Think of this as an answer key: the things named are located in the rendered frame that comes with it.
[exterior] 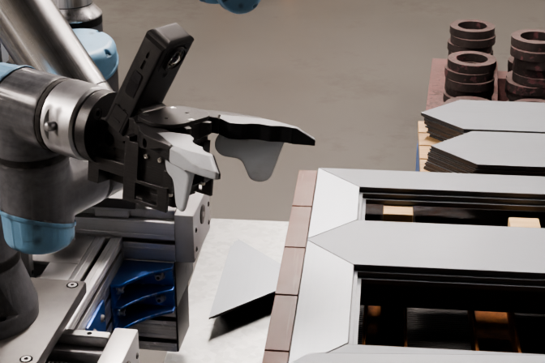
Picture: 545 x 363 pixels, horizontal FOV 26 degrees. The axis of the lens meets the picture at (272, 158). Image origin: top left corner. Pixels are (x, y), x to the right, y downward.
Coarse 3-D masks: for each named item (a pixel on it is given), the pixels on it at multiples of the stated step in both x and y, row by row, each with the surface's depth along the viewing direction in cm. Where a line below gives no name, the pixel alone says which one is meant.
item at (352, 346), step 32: (384, 192) 242; (416, 192) 241; (448, 192) 241; (480, 192) 240; (352, 288) 205; (480, 288) 209; (512, 288) 209; (544, 288) 208; (352, 320) 196; (352, 352) 185; (384, 352) 185; (416, 352) 185; (448, 352) 185; (480, 352) 185; (512, 352) 185
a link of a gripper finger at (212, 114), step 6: (210, 114) 111; (216, 114) 111; (222, 114) 111; (228, 114) 111; (234, 114) 112; (240, 114) 112; (210, 120) 111; (216, 120) 110; (216, 126) 110; (216, 132) 110
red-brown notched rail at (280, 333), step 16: (304, 176) 252; (304, 192) 245; (304, 208) 238; (304, 224) 231; (288, 240) 225; (304, 240) 225; (288, 256) 219; (304, 256) 220; (288, 272) 213; (288, 288) 208; (288, 304) 203; (272, 320) 198; (288, 320) 198; (272, 336) 193; (288, 336) 193; (272, 352) 189; (288, 352) 189
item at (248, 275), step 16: (240, 240) 256; (240, 256) 241; (256, 256) 245; (224, 272) 235; (240, 272) 235; (256, 272) 235; (272, 272) 235; (224, 288) 229; (240, 288) 229; (256, 288) 229; (272, 288) 229; (224, 304) 224; (240, 304) 224
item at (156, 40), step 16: (160, 32) 105; (176, 32) 106; (144, 48) 105; (160, 48) 104; (176, 48) 106; (144, 64) 106; (160, 64) 106; (176, 64) 108; (128, 80) 107; (144, 80) 106; (160, 80) 108; (128, 96) 108; (144, 96) 108; (160, 96) 110; (112, 112) 110; (128, 112) 108
